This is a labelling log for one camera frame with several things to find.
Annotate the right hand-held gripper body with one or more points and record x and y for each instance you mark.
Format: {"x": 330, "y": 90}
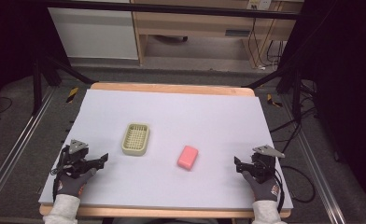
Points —
{"x": 263, "y": 163}

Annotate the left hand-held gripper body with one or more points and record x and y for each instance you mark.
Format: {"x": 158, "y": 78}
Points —
{"x": 74, "y": 161}

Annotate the person's left hand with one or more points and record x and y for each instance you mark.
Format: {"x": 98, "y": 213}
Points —
{"x": 72, "y": 184}

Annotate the person's right hand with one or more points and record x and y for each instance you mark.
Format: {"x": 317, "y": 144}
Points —
{"x": 263, "y": 189}

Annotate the beige slotted soap dish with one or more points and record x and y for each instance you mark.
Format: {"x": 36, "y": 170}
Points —
{"x": 136, "y": 139}

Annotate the pink soap bar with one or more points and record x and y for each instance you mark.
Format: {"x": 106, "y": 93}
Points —
{"x": 187, "y": 157}

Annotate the white foam mat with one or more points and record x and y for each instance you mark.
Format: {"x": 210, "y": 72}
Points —
{"x": 187, "y": 124}

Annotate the yellow black tape marker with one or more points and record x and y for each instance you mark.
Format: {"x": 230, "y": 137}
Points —
{"x": 273, "y": 101}
{"x": 72, "y": 95}

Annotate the black metal stand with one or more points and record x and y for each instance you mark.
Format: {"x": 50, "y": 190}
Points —
{"x": 38, "y": 84}
{"x": 296, "y": 90}

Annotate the wooden table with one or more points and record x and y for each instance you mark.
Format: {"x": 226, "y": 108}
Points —
{"x": 171, "y": 88}

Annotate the white cabinet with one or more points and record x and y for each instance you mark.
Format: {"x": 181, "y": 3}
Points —
{"x": 94, "y": 31}

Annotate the wooden desk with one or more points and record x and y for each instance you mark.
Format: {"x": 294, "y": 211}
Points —
{"x": 196, "y": 23}

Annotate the metal floor rail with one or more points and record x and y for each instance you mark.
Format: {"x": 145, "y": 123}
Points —
{"x": 316, "y": 174}
{"x": 19, "y": 146}

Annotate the white wall power outlet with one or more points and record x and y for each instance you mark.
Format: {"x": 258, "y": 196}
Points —
{"x": 259, "y": 4}

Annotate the black frame bar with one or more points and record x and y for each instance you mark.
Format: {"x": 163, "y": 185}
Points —
{"x": 171, "y": 8}

